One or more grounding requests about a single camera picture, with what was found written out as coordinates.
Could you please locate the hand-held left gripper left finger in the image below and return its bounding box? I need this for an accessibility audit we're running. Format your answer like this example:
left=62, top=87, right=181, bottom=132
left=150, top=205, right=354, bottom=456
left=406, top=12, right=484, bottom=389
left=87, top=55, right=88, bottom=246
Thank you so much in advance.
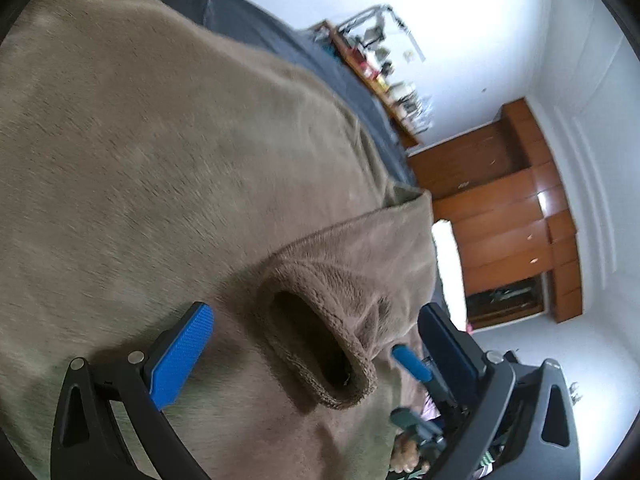
left=50, top=301, right=216, bottom=480

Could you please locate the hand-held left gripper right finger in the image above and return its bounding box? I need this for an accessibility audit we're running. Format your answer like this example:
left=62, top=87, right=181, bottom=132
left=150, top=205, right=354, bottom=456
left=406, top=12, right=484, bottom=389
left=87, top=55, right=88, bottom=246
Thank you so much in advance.
left=417, top=302, right=582, bottom=480

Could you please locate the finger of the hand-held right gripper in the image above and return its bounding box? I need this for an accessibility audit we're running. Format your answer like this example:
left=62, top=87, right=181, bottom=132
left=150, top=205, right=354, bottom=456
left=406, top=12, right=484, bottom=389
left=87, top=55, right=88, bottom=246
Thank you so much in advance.
left=392, top=344, right=456, bottom=411

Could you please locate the tan fleece garment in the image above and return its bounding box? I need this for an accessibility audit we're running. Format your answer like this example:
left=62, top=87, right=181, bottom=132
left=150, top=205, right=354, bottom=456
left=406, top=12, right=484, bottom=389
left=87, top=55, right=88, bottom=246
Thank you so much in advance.
left=0, top=0, right=437, bottom=480

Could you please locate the person's right hand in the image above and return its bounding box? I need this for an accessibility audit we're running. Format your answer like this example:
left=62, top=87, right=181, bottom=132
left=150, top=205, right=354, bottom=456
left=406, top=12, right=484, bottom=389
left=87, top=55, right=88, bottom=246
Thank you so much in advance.
left=389, top=437, right=431, bottom=476

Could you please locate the white cloth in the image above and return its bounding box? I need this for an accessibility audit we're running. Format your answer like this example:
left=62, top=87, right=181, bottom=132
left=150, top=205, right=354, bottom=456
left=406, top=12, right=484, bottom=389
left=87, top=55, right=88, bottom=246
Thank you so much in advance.
left=431, top=220, right=469, bottom=326

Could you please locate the wooden wardrobe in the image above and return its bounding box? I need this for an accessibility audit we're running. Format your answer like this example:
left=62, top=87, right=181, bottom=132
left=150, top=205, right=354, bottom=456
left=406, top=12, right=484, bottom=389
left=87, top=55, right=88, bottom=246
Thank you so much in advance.
left=407, top=97, right=585, bottom=332

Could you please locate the wooden desk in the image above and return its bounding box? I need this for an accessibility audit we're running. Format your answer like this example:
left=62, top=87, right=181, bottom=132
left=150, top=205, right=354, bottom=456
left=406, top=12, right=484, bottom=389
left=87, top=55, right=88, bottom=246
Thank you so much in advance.
left=315, top=20, right=421, bottom=148

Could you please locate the group of glass jars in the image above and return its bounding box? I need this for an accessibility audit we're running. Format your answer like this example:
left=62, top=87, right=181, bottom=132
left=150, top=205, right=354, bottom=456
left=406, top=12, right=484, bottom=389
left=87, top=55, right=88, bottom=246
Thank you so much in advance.
left=399, top=84, right=434, bottom=132

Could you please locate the dark grey bed sheet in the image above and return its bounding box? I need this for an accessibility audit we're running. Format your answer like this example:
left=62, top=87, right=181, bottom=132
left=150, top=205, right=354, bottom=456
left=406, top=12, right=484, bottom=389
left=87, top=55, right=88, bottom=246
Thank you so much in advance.
left=45, top=0, right=417, bottom=187

